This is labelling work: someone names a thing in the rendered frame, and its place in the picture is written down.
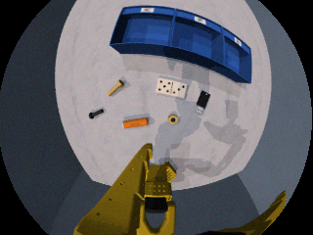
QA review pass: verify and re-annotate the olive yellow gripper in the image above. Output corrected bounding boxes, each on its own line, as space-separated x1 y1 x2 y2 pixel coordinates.
73 143 287 235

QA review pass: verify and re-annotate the white domino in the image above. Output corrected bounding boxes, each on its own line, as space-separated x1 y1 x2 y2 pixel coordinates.
156 78 187 98

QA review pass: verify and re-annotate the blue rack of bins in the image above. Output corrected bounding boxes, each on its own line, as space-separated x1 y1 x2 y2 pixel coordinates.
110 6 252 84

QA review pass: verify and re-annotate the brass hex nut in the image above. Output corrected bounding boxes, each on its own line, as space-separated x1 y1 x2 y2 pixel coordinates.
168 114 178 124

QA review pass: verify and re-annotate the black usb stick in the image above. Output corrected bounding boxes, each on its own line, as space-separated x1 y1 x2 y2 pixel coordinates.
196 91 210 114

